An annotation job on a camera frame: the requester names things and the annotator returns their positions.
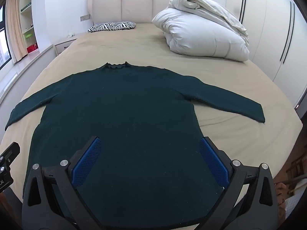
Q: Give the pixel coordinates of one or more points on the red box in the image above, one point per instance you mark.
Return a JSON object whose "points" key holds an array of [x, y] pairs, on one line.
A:
{"points": [[31, 48]]}

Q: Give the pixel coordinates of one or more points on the beige bed with padded headboard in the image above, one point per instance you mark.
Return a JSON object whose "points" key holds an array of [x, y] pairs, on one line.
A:
{"points": [[144, 44]]}

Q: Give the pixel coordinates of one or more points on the dark green knit sweater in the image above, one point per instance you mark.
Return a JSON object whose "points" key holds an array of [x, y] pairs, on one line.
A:
{"points": [[134, 105]]}

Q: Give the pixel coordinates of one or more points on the wooden chair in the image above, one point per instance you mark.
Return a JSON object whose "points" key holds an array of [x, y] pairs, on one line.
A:
{"points": [[298, 170]]}

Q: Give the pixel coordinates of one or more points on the white wardrobe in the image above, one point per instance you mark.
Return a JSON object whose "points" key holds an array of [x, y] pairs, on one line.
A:
{"points": [[268, 33]]}

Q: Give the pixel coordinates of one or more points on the zebra striped pillow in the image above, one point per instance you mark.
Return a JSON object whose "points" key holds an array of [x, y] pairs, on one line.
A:
{"points": [[112, 25]]}

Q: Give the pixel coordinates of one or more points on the wall socket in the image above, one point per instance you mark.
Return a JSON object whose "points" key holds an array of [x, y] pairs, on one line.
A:
{"points": [[85, 17]]}

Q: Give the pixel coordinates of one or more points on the white wall shelf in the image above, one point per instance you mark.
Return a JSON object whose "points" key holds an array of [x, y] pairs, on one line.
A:
{"points": [[26, 16]]}

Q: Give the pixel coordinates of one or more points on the white window sill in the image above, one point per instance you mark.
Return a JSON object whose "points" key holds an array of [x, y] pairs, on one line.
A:
{"points": [[24, 67]]}

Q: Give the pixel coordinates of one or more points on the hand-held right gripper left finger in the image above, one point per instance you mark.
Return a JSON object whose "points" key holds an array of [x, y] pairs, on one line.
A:
{"points": [[86, 161]]}

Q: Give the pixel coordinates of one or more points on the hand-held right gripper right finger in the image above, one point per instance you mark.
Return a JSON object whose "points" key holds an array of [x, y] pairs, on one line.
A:
{"points": [[214, 161]]}

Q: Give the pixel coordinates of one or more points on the folded white duvet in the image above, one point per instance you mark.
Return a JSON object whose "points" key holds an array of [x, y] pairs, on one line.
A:
{"points": [[199, 33]]}

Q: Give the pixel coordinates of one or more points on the green plastic basket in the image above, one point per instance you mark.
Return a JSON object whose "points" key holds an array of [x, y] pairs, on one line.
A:
{"points": [[28, 34]]}

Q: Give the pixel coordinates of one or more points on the white nightstand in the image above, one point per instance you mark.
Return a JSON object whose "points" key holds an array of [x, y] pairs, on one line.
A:
{"points": [[62, 45]]}

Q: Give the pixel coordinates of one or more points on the window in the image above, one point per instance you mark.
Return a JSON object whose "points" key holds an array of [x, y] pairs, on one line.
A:
{"points": [[4, 43]]}

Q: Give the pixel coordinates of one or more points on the beige curtain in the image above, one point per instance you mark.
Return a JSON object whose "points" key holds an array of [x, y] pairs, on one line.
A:
{"points": [[15, 26]]}

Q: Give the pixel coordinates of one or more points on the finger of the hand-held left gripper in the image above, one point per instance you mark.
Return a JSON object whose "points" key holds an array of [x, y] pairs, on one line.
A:
{"points": [[10, 150]]}

